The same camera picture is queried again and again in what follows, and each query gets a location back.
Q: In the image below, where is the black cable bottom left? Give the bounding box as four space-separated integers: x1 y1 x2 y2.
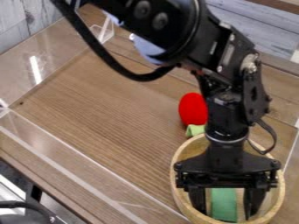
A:
0 200 53 224

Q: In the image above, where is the clear acrylic corner bracket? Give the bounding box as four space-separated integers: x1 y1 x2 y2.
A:
89 17 115 44

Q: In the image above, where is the red plush ball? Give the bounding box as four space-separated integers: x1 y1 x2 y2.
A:
179 93 208 125

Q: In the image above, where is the black table frame bracket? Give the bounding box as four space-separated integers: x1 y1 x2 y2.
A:
25 184 67 224

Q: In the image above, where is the green rectangular block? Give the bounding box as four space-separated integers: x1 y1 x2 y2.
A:
211 188 237 223

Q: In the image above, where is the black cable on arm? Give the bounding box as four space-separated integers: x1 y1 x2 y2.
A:
48 0 176 82

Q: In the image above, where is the brown wooden bowl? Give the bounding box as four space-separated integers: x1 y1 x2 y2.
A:
169 135 285 224

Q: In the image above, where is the clear acrylic enclosure wall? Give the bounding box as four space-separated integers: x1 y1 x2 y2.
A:
0 8 299 224

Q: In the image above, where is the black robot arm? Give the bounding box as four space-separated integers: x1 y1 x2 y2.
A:
51 0 281 217

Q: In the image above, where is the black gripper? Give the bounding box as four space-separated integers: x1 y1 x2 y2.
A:
172 150 281 220

